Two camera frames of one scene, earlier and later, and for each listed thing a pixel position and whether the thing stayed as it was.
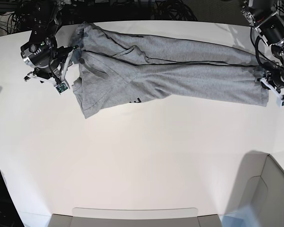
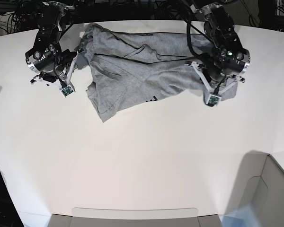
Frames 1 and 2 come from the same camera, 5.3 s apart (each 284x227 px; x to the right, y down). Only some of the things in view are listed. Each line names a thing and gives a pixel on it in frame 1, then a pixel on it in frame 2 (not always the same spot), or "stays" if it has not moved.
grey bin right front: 263,195 stays
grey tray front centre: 135,217 stays
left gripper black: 279,77 -> 214,72
